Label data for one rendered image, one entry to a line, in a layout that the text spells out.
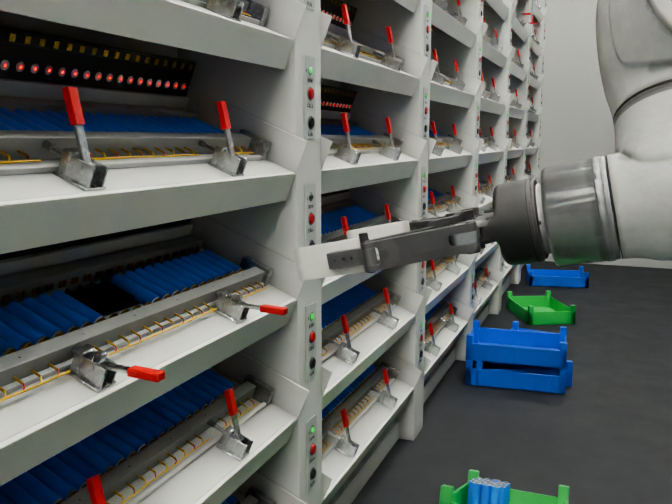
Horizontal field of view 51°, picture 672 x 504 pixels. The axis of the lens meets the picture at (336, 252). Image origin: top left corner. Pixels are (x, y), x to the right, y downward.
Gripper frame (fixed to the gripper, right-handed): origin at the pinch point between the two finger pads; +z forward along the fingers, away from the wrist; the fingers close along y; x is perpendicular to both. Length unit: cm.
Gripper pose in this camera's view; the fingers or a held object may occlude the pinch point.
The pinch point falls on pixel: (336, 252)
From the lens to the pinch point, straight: 69.7
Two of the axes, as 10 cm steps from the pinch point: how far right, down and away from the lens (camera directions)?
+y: 3.7, -1.5, 9.2
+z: -9.1, 1.5, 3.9
